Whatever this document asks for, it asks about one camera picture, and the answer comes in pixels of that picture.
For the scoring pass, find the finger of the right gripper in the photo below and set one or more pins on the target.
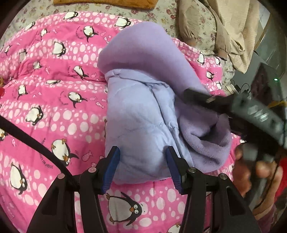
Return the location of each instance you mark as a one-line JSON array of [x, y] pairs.
[[217, 103]]

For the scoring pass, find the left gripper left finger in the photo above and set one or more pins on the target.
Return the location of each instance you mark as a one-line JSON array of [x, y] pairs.
[[56, 211]]

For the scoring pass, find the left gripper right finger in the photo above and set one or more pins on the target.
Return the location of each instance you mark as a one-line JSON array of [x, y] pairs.
[[229, 211]]

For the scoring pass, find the lilac fleece-lined jacket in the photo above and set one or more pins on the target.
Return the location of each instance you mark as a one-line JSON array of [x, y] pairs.
[[146, 76]]

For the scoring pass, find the beige garment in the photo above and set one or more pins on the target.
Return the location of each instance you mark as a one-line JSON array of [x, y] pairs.
[[236, 27]]

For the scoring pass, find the floral bed sheet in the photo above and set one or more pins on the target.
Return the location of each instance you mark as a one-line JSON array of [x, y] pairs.
[[164, 13]]

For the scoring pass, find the orange checkered cushion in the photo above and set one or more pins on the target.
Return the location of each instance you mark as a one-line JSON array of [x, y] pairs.
[[137, 4]]

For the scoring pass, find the pink penguin quilt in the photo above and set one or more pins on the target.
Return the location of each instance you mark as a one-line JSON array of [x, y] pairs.
[[55, 93]]

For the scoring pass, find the yellow red cartoon blanket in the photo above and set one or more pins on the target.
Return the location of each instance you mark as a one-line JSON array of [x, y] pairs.
[[2, 90]]

